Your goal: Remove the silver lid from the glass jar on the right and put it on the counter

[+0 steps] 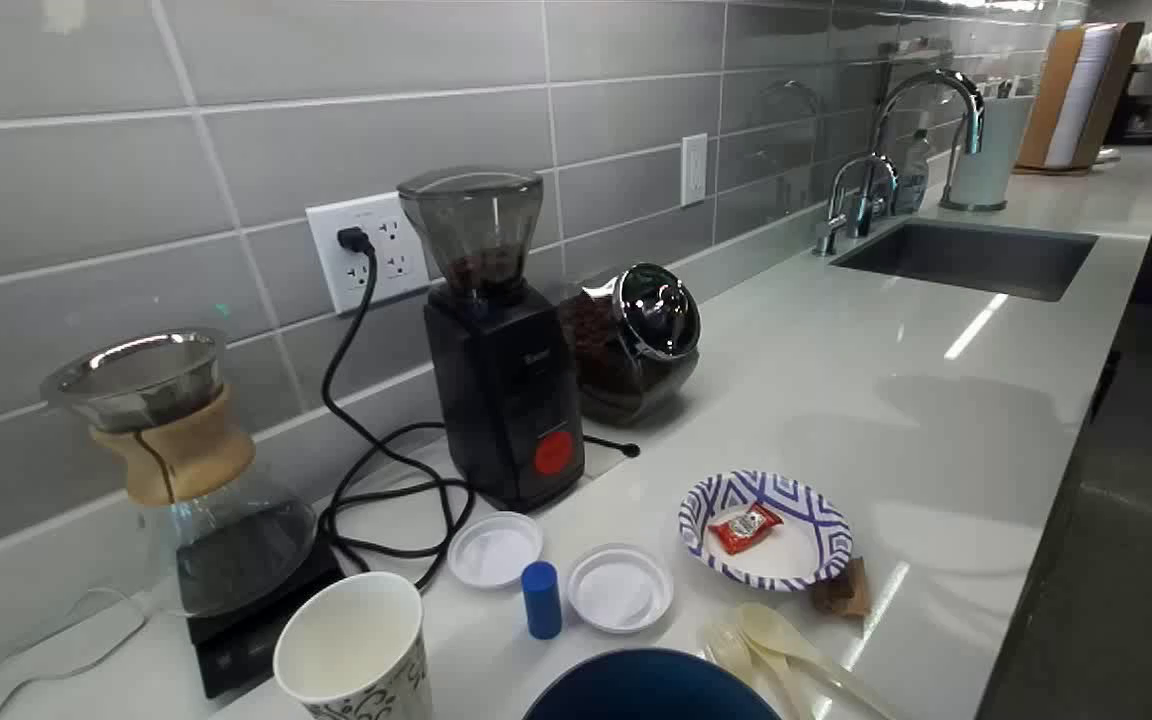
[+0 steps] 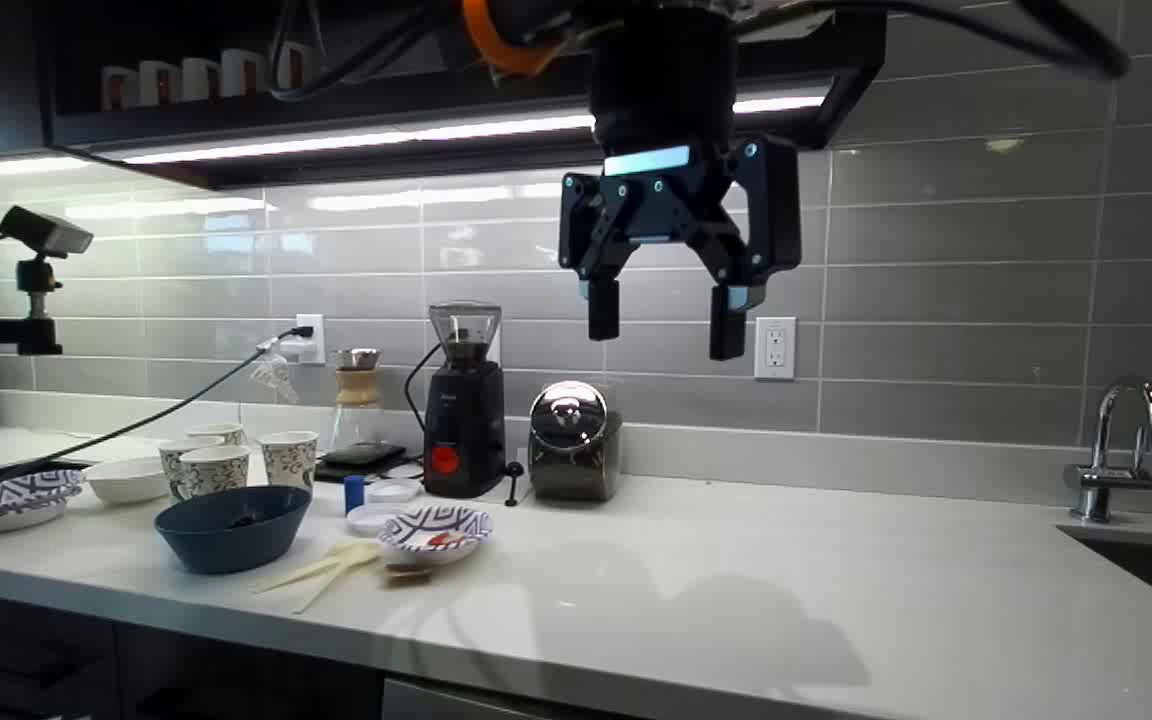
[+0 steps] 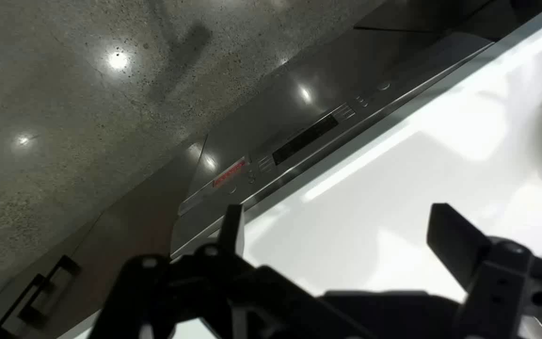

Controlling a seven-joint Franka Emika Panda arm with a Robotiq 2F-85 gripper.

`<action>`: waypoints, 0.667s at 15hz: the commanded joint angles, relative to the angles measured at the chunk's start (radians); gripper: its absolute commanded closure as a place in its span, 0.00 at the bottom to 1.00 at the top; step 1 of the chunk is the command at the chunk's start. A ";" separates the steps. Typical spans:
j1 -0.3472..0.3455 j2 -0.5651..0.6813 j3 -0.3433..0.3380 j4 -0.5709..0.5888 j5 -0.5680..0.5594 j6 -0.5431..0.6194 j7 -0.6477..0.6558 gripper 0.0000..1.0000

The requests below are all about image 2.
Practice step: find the white wall outlet right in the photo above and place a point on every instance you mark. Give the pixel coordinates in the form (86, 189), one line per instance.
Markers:
(772, 348)

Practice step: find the white wall outlet left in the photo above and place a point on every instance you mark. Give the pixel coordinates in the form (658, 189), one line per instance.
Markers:
(311, 339)

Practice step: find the black coffee grinder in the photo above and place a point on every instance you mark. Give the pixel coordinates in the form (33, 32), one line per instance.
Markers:
(464, 403)

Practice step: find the blue patterned small plate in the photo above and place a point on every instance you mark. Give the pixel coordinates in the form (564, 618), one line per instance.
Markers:
(433, 535)

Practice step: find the patterned cup back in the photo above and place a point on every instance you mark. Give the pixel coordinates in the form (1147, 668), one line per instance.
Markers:
(216, 437)

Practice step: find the patterned cup right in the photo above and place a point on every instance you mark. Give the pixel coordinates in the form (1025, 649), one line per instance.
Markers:
(288, 456)

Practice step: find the white wall outlet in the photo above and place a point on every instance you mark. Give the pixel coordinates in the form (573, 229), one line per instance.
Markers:
(311, 339)
(772, 348)

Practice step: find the dark blue bowl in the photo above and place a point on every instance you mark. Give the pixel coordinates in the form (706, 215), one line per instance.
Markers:
(235, 528)

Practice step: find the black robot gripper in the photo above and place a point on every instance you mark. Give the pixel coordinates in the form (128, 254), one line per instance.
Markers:
(662, 90)

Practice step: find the wooden chopsticks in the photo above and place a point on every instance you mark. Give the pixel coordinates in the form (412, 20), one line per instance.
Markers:
(332, 565)

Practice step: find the white bowl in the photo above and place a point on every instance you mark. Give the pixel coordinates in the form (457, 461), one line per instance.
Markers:
(128, 482)

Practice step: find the black camera on mount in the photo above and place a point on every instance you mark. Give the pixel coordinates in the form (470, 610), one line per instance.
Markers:
(45, 243)

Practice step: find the glass pour-over carafe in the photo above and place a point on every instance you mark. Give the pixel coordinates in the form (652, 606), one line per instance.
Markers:
(356, 403)

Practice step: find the silver domed jar lid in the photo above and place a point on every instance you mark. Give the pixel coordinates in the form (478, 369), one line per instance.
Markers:
(570, 415)

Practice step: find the blue patterned bowl left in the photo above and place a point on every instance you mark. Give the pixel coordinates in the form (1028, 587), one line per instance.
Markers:
(39, 497)

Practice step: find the black wall shelf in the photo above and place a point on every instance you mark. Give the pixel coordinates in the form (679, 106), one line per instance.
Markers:
(237, 94)

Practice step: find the small white dish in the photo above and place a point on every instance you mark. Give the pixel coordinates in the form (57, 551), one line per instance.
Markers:
(382, 502)

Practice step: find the black kitchen scale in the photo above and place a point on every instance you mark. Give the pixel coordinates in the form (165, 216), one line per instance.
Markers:
(365, 461)

